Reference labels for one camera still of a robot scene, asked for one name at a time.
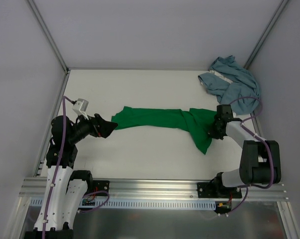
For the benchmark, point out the blue grey t shirt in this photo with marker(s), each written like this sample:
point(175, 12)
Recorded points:
point(232, 84)

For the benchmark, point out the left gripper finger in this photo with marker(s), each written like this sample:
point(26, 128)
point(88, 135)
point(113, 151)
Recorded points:
point(98, 117)
point(105, 128)

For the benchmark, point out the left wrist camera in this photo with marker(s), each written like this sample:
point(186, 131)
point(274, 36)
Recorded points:
point(80, 107)

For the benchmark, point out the left aluminium frame post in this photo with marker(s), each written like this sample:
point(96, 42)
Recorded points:
point(44, 28)

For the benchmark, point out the white slotted cable duct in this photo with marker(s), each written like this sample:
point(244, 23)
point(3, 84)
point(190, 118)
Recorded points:
point(143, 204)

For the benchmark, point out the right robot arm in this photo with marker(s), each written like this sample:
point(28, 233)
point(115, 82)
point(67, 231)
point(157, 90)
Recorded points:
point(260, 163)

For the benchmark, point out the aluminium frame post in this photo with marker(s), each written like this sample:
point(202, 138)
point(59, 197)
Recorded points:
point(44, 28)
point(266, 32)

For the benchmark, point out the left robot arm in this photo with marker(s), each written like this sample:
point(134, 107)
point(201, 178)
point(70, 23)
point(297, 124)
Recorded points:
point(66, 187)

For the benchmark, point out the green t shirt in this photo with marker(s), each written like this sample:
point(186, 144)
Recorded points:
point(196, 122)

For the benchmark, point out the right aluminium frame post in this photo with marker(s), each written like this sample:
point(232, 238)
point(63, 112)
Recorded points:
point(266, 32)

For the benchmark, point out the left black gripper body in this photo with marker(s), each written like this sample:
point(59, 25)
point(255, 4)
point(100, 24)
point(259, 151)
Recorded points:
point(95, 125)

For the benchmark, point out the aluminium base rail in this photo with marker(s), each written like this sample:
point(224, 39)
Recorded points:
point(182, 190)

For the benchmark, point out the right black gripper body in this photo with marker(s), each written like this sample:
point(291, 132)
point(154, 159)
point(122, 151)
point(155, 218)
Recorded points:
point(213, 130)

